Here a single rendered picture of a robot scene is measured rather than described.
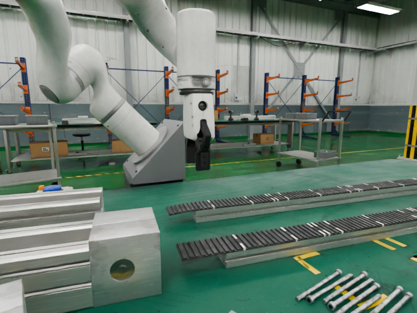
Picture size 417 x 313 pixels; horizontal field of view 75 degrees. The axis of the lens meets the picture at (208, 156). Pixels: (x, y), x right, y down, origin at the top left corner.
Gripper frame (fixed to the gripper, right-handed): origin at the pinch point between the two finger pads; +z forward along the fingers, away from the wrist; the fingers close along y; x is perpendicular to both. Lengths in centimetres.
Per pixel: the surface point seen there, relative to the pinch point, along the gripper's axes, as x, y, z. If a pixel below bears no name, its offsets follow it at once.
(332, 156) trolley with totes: -307, 284, 62
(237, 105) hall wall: -370, 786, -24
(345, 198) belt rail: -42.7, -1.9, 12.9
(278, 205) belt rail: -20.6, -2.3, 12.2
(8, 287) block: 27.4, -31.1, 4.7
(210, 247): 3.5, -19.3, 10.8
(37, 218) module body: 31.7, -4.3, 7.8
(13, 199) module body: 37.4, 2.7, 5.8
